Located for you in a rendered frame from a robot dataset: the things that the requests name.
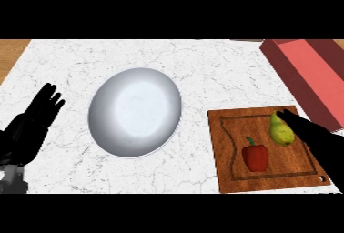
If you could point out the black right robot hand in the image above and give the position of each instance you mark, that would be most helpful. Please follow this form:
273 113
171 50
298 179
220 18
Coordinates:
319 136

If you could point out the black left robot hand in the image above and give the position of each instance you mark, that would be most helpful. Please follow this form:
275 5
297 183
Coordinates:
27 127

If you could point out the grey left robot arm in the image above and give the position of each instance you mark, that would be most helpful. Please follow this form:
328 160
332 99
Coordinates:
10 179

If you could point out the red bell pepper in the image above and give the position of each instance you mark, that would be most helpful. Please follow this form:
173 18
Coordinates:
256 156

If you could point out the brown wooden cutting board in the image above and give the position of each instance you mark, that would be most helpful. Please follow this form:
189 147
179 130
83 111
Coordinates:
251 151

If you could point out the red cardboard box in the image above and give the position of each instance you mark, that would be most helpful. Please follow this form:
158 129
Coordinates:
309 75

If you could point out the green pear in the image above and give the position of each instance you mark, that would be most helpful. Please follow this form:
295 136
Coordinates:
281 131

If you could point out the white oval plate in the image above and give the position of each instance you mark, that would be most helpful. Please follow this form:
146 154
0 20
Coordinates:
134 112

